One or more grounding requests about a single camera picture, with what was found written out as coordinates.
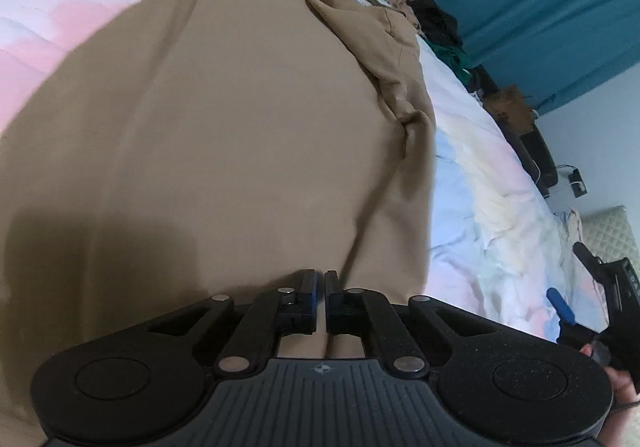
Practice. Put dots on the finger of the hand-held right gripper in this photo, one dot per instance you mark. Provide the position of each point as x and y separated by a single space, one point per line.
586 256
560 304

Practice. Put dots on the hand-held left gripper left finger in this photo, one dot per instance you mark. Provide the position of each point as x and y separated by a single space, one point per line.
311 299

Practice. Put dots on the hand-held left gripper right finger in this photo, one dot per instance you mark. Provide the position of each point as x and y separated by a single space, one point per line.
331 299

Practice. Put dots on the tan shirt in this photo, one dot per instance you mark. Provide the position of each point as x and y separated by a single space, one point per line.
225 127

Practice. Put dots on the person's right hand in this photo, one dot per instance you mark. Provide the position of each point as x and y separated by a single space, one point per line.
625 384

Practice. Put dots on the beige quilted cushion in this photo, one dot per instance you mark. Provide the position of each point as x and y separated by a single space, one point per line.
612 232

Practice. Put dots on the pastel quilted bed blanket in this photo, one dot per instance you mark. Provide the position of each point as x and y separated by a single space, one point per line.
480 177

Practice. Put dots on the green cloth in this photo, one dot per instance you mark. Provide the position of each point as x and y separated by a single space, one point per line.
455 62

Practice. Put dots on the teal curtain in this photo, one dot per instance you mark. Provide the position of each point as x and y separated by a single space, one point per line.
525 2

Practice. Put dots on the black cloth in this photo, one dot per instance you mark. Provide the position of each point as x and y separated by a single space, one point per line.
437 22

